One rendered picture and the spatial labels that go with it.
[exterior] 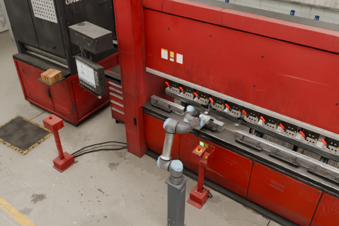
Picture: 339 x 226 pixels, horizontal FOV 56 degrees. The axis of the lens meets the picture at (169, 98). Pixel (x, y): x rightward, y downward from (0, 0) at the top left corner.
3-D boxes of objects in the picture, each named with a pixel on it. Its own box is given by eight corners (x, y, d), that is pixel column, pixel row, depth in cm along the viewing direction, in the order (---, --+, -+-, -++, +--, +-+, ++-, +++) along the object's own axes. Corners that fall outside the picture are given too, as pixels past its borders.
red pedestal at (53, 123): (52, 167, 448) (38, 119, 402) (66, 156, 465) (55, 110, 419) (61, 173, 438) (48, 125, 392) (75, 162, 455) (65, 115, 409)
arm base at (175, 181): (178, 187, 319) (178, 180, 313) (166, 181, 326) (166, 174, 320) (186, 178, 329) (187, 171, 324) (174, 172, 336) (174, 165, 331)
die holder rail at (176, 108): (150, 102, 426) (150, 96, 421) (153, 100, 430) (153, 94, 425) (181, 115, 402) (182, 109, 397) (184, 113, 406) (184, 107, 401)
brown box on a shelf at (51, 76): (37, 79, 454) (35, 72, 447) (51, 72, 472) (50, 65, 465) (50, 86, 440) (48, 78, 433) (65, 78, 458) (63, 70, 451)
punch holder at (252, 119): (243, 119, 346) (245, 107, 337) (246, 116, 352) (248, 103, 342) (256, 124, 339) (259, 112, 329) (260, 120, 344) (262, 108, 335)
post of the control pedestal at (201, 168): (196, 191, 398) (199, 159, 368) (199, 188, 401) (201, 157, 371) (201, 193, 395) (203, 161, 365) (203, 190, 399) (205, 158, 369)
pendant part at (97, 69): (78, 82, 397) (74, 56, 377) (87, 79, 404) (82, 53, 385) (101, 96, 372) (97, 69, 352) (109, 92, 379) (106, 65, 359)
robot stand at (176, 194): (177, 235, 360) (179, 189, 317) (164, 227, 368) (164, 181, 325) (186, 224, 372) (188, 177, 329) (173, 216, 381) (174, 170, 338)
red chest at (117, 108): (112, 123, 529) (105, 70, 474) (131, 109, 563) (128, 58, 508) (134, 135, 505) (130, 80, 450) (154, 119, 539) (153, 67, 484)
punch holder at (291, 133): (279, 133, 326) (283, 120, 317) (282, 129, 332) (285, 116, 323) (294, 139, 319) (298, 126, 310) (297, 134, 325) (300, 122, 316)
